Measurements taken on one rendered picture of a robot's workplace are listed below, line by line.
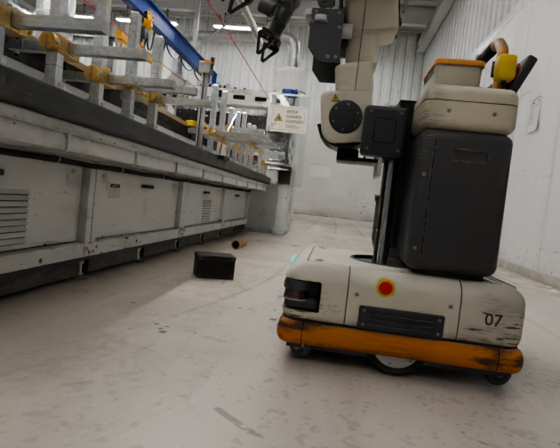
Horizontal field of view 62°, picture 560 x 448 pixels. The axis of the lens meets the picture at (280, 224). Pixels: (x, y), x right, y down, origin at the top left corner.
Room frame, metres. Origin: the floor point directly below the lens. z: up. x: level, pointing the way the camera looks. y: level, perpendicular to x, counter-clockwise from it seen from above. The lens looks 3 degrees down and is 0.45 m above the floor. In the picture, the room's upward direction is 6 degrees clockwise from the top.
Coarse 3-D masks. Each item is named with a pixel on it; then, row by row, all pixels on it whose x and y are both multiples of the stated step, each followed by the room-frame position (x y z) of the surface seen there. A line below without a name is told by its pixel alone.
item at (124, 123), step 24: (0, 72) 1.13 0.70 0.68; (0, 96) 1.15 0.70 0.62; (24, 96) 1.23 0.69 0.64; (48, 96) 1.32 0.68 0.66; (72, 96) 1.44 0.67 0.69; (72, 120) 1.46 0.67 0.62; (96, 120) 1.59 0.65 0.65; (120, 120) 1.76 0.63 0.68; (144, 144) 2.05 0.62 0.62; (168, 144) 2.27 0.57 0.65; (240, 168) 3.99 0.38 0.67
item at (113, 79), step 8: (64, 72) 1.69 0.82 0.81; (72, 72) 1.69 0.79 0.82; (80, 72) 1.69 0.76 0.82; (64, 80) 1.71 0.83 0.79; (72, 80) 1.70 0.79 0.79; (80, 80) 1.69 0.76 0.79; (112, 80) 1.67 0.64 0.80; (120, 80) 1.67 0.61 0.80; (128, 80) 1.67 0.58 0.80; (136, 80) 1.66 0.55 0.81; (144, 80) 1.66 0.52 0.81; (152, 80) 1.66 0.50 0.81; (160, 80) 1.65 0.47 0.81; (168, 80) 1.65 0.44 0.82; (160, 88) 1.68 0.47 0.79; (168, 88) 1.66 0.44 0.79
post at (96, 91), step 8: (104, 0) 1.63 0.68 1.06; (96, 8) 1.64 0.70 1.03; (104, 8) 1.63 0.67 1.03; (96, 16) 1.64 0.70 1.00; (104, 16) 1.63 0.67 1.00; (96, 40) 1.64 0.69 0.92; (104, 40) 1.64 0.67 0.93; (96, 64) 1.64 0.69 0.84; (104, 64) 1.66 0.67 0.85; (96, 88) 1.63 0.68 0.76; (96, 96) 1.63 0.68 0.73
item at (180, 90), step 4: (116, 88) 1.94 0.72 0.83; (120, 88) 1.94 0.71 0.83; (140, 88) 1.92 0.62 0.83; (144, 88) 1.92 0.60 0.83; (148, 88) 1.92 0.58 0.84; (152, 88) 1.92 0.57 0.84; (176, 88) 1.91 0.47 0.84; (180, 88) 1.90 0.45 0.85; (184, 88) 1.90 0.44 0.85; (188, 88) 1.90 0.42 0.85; (192, 88) 1.90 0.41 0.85; (196, 88) 1.91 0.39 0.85; (160, 92) 1.94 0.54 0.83; (164, 92) 1.93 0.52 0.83; (168, 92) 1.92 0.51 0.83; (172, 92) 1.91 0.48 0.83; (176, 92) 1.91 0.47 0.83; (180, 92) 1.90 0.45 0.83; (184, 92) 1.90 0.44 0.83; (188, 92) 1.90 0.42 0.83; (192, 92) 1.90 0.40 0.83; (196, 92) 1.92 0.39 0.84
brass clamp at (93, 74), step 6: (90, 66) 1.61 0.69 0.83; (84, 72) 1.61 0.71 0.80; (90, 72) 1.61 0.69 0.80; (96, 72) 1.61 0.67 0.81; (102, 72) 1.63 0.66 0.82; (108, 72) 1.68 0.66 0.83; (90, 78) 1.61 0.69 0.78; (96, 78) 1.61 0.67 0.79; (102, 78) 1.64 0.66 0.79; (108, 84) 1.68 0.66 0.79
